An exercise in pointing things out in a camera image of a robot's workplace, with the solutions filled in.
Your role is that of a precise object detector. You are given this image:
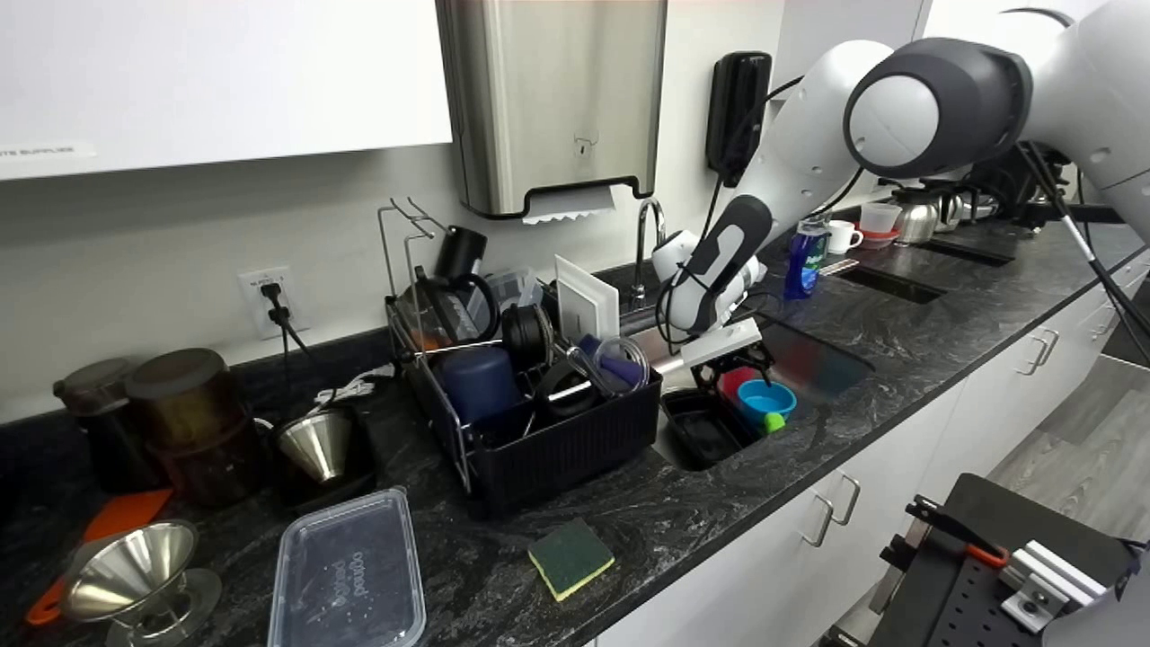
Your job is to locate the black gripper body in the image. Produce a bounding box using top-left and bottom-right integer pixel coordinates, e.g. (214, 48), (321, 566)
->
(685, 336), (771, 376)

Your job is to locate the light blue pot green handle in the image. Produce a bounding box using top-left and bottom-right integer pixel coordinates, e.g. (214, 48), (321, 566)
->
(734, 376), (806, 438)

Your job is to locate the stainless steel sink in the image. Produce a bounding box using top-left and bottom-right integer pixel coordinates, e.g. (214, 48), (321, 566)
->
(620, 281), (880, 476)

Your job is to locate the black plastic food container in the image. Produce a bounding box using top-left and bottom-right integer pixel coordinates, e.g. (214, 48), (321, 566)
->
(659, 385), (752, 473)

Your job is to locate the clear round lid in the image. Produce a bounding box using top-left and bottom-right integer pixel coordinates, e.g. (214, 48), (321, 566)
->
(593, 333), (654, 397)

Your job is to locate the blue drink can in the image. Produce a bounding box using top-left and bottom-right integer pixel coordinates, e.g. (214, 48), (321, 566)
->
(778, 214), (835, 306)

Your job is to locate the dark blue mug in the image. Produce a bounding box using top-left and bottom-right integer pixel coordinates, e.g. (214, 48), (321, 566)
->
(572, 330), (618, 367)

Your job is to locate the chrome gooseneck faucet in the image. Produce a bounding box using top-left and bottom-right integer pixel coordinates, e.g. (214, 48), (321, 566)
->
(630, 197), (671, 306)

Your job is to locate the white square plate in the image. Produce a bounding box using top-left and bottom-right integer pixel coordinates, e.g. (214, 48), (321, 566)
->
(548, 252), (626, 347)

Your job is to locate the white mug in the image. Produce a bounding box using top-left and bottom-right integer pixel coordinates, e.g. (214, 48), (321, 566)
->
(824, 214), (867, 258)

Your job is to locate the black counter mat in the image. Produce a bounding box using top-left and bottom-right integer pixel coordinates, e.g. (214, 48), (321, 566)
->
(835, 263), (950, 306)
(916, 224), (1023, 268)

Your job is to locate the white base cabinet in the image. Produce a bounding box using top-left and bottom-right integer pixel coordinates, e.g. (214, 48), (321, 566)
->
(584, 237), (1150, 647)

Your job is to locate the black dish rack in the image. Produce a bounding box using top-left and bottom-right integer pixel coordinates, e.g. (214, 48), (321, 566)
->
(384, 291), (666, 520)

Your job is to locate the white cup red band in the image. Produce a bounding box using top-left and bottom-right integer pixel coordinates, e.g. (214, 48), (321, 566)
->
(855, 197), (907, 252)

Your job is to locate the black round ribbed lid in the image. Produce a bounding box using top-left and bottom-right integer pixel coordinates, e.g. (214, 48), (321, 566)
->
(497, 302), (559, 367)

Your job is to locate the white paper towel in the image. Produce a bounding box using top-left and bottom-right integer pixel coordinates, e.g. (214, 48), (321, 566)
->
(516, 181), (641, 231)

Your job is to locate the small steel kettle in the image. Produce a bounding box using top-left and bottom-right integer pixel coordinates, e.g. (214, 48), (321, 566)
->
(895, 197), (951, 246)

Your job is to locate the green yellow sponge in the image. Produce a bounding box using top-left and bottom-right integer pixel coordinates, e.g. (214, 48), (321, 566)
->
(523, 512), (620, 607)

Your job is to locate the large dark blue cup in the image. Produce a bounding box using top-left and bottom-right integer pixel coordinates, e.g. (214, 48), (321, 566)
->
(435, 346), (527, 430)

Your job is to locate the black soap dispenser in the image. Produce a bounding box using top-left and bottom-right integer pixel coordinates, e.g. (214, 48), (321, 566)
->
(699, 48), (777, 188)

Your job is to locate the black pliers orange grip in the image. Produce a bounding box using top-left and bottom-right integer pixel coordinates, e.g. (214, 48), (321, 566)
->
(903, 493), (1014, 575)

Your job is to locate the glass pitcher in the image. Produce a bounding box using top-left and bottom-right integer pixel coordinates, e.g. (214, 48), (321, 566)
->
(400, 268), (502, 347)

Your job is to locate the black tumbler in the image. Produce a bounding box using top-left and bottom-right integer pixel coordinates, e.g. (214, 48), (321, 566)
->
(429, 224), (492, 291)

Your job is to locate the steel paper towel dispenser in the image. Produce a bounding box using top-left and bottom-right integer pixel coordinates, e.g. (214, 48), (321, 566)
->
(431, 0), (671, 224)

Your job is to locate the black equipment stand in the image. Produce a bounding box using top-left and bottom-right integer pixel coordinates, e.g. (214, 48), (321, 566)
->
(872, 469), (1143, 647)

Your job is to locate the steel cone dripper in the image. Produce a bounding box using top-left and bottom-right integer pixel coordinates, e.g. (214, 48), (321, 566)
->
(273, 402), (358, 487)

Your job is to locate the brown glass jar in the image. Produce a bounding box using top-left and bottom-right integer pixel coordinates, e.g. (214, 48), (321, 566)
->
(127, 346), (248, 506)

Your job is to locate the orange spatula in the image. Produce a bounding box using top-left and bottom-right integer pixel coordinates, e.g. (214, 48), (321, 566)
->
(20, 485), (181, 633)

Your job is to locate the steel funnel on stand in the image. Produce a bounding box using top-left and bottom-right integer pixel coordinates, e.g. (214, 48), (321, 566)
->
(61, 512), (225, 647)

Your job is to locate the dark grey lidded jar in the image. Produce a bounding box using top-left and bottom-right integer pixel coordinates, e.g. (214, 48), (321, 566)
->
(50, 351), (164, 497)

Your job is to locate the silver cabinet handle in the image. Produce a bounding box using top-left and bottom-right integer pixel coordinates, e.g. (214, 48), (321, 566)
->
(827, 469), (867, 528)
(799, 487), (839, 548)
(1020, 330), (1062, 382)

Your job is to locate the black camera on stand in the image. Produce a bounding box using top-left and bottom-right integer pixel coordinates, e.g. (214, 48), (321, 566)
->
(913, 141), (1128, 231)

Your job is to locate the wire rack frame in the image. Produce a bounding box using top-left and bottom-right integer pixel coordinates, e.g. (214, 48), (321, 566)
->
(373, 195), (454, 330)

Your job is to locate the silver metal bracket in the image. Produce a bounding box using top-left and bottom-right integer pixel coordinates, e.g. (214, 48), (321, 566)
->
(995, 534), (1113, 637)

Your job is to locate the black plug and cord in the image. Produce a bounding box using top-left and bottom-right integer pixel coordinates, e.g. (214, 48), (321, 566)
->
(260, 275), (316, 363)

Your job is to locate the white wall outlet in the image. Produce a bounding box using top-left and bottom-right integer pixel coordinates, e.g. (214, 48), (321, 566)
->
(233, 263), (293, 342)

